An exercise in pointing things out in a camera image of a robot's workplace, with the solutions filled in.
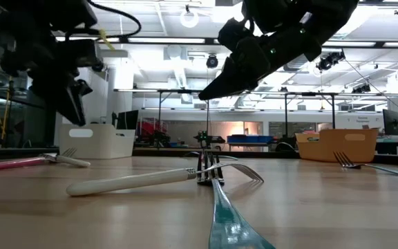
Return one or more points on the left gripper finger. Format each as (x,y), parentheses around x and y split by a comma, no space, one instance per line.
(85,88)
(73,103)

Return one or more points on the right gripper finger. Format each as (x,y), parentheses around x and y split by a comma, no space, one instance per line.
(240,72)

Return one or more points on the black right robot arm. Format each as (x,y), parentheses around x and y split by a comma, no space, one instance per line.
(323,10)

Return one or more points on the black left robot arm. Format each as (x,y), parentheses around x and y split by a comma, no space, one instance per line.
(29,17)

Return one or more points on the black ceiling spotlight cluster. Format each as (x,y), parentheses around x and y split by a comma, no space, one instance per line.
(330,60)

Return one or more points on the white plastic bin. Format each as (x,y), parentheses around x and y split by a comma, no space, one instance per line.
(95,145)

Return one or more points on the black computer monitor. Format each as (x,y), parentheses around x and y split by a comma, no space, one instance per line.
(390,122)
(128,120)

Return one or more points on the blue storage crate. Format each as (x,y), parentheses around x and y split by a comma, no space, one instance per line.
(251,139)

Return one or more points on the black device with green light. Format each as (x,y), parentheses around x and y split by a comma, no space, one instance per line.
(213,139)

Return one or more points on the yellow plastic bin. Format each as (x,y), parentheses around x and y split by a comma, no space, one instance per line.
(333,145)

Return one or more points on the black overhead camera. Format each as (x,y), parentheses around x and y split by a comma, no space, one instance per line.
(212,61)

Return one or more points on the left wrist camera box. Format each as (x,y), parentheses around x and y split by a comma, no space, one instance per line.
(81,53)

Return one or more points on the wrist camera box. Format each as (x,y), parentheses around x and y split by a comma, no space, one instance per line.
(233,34)
(81,53)

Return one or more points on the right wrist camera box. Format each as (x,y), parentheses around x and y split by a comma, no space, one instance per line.
(233,34)

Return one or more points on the overhead frame light bar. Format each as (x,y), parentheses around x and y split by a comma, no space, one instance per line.
(209,41)

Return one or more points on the black metal rack frame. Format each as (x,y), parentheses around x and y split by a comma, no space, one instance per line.
(185,91)
(309,93)

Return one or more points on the black table edge rail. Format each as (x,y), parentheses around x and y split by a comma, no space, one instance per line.
(171,152)

